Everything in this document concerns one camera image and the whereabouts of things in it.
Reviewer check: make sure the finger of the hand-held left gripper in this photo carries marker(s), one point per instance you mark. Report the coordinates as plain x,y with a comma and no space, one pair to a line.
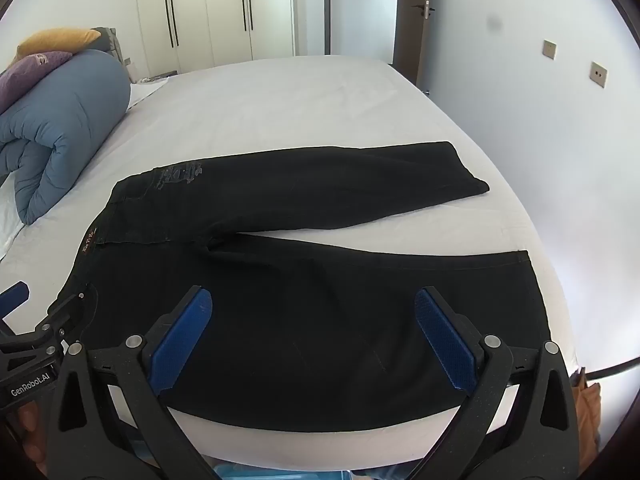
12,300
70,312

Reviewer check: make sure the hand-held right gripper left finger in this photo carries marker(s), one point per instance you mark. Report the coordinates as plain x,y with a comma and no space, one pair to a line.
186,330

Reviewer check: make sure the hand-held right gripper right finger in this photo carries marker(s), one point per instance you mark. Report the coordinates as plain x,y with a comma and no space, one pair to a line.
445,340

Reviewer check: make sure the black pants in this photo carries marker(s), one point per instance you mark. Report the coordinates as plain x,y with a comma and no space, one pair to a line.
300,310

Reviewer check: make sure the person's left hand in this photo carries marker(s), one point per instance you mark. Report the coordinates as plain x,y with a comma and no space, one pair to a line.
34,432

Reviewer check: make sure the orange cloth item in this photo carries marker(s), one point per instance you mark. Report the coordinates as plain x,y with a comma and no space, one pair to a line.
587,410

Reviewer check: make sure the light blue plastic item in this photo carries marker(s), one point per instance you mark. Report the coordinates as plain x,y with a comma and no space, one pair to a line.
280,475

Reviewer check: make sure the rolled blue duvet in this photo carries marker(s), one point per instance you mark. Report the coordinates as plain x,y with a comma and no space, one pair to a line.
60,125

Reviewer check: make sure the purple pillow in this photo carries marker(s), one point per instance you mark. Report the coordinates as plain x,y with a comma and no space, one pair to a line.
27,77

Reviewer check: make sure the white bed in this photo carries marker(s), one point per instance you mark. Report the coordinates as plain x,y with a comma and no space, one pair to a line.
300,105

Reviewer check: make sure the yellow pillow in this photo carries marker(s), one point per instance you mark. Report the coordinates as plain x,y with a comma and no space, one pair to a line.
55,40

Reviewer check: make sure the grey pillow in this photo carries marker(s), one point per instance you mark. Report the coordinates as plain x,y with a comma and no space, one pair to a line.
107,42

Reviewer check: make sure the dark brown door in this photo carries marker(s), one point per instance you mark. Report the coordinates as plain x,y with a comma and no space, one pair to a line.
407,35

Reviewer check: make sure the white wardrobe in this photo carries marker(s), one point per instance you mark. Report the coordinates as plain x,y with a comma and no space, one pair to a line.
215,10

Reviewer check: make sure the beige wall socket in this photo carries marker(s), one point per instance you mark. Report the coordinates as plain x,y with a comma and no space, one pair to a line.
549,49
598,74

